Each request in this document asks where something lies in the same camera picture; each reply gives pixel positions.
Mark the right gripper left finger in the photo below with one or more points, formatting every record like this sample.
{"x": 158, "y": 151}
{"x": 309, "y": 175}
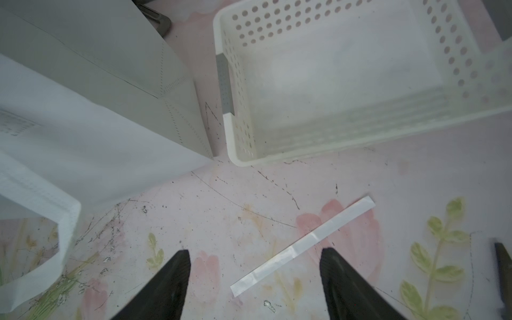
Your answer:
{"x": 163, "y": 297}

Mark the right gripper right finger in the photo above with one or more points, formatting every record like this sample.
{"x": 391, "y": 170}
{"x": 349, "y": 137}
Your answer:
{"x": 347, "y": 294}

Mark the white adhesive strip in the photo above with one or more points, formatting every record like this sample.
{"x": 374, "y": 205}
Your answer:
{"x": 302, "y": 245}

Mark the white insulated delivery bag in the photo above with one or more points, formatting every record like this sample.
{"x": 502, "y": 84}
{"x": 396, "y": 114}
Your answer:
{"x": 95, "y": 107}

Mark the floral pink table mat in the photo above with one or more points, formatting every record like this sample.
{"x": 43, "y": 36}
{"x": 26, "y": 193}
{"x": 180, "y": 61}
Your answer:
{"x": 442, "y": 198}

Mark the white perforated plastic basket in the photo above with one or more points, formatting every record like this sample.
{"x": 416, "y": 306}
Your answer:
{"x": 303, "y": 78}

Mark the black allen key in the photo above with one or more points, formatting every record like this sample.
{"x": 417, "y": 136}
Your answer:
{"x": 163, "y": 22}

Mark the yellow handled pliers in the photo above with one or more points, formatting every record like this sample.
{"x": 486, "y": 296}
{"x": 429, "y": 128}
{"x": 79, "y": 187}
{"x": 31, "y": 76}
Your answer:
{"x": 504, "y": 273}

